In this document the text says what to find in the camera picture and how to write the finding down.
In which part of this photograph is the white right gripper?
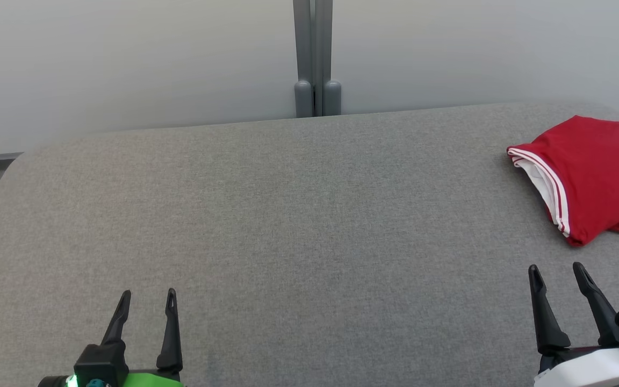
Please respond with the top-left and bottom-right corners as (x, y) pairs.
(528, 262), (619, 387)

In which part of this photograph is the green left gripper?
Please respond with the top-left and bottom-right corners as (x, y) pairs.
(65, 288), (185, 387)

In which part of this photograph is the red jersey with care label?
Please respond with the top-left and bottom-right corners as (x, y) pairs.
(507, 115), (619, 247)

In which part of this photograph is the grey double partition post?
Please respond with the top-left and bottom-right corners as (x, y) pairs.
(293, 0), (342, 118)

